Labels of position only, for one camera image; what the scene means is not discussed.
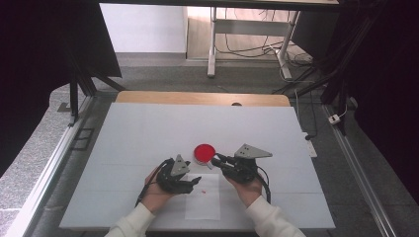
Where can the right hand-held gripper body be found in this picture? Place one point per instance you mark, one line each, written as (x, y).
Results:
(243, 169)

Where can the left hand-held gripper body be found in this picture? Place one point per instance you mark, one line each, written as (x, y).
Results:
(174, 181)

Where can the round red ink pad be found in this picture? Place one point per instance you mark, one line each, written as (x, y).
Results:
(204, 153)

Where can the white paper sheet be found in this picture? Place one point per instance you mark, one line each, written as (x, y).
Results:
(204, 204)

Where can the person's left hand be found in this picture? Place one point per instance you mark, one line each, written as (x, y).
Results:
(158, 197)

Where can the person's right hand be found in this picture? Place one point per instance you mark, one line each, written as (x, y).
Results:
(247, 192)

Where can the white foam board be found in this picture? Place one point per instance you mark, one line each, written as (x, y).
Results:
(148, 131)

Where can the wooden table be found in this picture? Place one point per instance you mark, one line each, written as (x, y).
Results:
(197, 98)

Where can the white power strip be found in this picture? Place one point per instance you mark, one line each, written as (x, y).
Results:
(310, 146)

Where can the small white adapter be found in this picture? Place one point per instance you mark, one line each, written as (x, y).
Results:
(334, 119)

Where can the black metal stand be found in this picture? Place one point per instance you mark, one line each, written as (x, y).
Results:
(74, 95)
(336, 82)

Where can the black curtain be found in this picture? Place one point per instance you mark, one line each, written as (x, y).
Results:
(33, 65)
(388, 98)

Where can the aluminium floor rail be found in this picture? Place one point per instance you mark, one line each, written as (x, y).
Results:
(42, 184)
(359, 177)

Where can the white metal desk frame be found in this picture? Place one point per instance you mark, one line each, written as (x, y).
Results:
(250, 28)

